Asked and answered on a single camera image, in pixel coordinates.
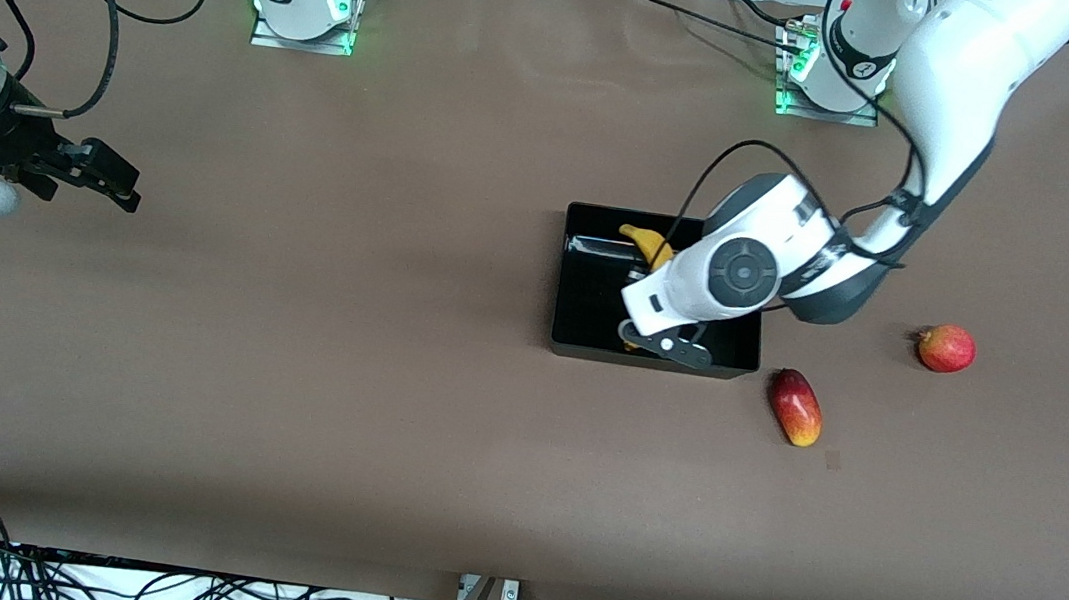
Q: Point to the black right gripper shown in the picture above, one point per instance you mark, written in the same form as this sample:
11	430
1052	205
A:
6	140

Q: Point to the black plastic box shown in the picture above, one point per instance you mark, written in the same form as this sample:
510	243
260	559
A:
593	317

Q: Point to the yellow banana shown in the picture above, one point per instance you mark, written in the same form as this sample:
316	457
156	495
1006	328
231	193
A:
647	242

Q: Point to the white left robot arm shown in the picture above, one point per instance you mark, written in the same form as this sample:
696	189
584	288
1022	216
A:
951	86

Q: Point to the large red apple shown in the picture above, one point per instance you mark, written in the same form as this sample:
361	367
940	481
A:
948	349

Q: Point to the red yellow mango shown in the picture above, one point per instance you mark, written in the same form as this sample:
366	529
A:
795	407

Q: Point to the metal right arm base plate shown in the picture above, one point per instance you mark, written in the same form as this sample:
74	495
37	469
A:
322	44

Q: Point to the grey metal bracket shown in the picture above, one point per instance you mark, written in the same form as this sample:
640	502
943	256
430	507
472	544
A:
511	594

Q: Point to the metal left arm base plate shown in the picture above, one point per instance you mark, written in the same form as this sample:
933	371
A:
827	115

